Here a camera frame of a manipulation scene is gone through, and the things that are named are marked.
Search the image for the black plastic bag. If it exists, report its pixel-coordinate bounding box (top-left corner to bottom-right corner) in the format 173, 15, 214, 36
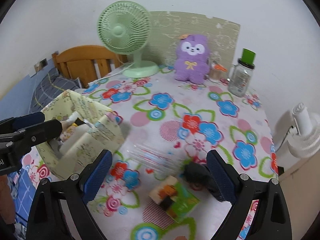
183, 162, 220, 197

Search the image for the yellow fabric storage box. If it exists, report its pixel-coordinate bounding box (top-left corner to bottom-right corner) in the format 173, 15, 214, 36
36, 90, 124, 179

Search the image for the blue plaid bedding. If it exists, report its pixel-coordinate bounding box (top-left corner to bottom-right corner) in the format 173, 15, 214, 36
1, 68, 80, 119

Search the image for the beige cabinet door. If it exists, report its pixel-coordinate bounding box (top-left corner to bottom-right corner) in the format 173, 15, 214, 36
279, 153, 319, 239

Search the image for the clear plastic sheet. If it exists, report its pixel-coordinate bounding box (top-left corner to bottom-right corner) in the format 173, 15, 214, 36
127, 144, 184, 177

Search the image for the floral plastic tablecloth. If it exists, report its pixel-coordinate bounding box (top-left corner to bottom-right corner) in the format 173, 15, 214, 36
83, 66, 278, 239

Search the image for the white floor fan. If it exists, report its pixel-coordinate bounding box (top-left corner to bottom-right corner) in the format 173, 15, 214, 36
275, 102, 319, 159

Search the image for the wooden chair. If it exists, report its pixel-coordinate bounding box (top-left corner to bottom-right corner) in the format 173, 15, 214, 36
52, 45, 127, 87

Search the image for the toothpick holder orange lid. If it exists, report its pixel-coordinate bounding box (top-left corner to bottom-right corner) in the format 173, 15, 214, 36
208, 61, 228, 82

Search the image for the purple plush toy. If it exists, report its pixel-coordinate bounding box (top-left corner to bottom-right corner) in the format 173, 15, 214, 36
174, 34, 210, 85

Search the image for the green desk fan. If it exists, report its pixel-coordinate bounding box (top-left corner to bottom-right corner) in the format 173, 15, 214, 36
97, 1, 159, 78

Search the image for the wall power socket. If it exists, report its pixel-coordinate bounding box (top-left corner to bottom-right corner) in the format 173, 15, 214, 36
34, 58, 48, 73

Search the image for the black fan power cable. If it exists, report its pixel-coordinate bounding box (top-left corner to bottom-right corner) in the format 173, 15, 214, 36
274, 126, 295, 153

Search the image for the green patterned wall board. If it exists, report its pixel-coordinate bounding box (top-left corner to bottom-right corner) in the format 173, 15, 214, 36
142, 11, 240, 68

